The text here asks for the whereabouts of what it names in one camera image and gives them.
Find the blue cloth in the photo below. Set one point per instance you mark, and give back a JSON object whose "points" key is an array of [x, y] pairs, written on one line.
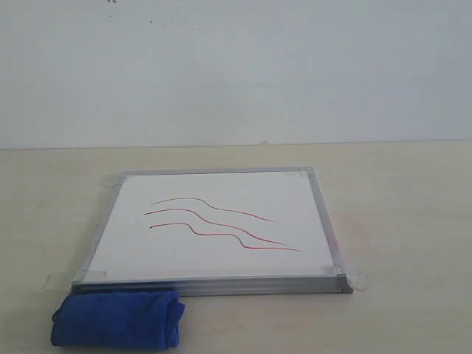
{"points": [[119, 320]]}

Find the clear tape front right corner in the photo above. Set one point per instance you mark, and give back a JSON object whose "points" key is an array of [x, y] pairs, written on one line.
{"points": [[355, 278]]}

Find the white board with aluminium frame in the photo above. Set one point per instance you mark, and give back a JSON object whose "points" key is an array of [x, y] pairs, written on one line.
{"points": [[215, 232]]}

